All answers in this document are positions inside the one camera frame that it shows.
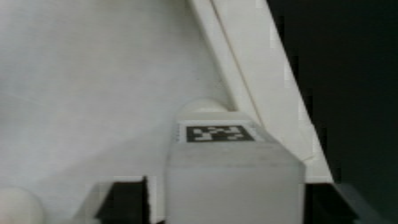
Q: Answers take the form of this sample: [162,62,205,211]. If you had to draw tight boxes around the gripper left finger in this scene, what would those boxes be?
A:
[73,175,167,224]

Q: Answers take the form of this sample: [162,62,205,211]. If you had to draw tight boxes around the white square table top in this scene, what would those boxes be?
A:
[0,0,333,224]

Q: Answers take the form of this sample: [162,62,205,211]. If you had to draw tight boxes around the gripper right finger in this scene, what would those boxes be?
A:
[302,183,386,224]

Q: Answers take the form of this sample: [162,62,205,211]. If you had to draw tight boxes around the white table leg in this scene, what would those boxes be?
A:
[166,99,306,224]

